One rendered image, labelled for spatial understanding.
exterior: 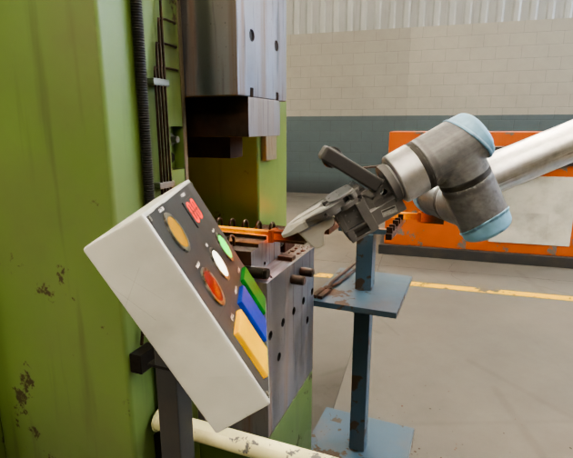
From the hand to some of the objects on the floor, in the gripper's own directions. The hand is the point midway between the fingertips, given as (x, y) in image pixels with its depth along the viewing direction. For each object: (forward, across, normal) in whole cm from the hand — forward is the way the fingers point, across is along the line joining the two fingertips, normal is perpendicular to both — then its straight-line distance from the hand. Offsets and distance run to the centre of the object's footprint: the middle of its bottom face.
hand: (286, 228), depth 78 cm
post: (+72, -9, -87) cm, 114 cm away
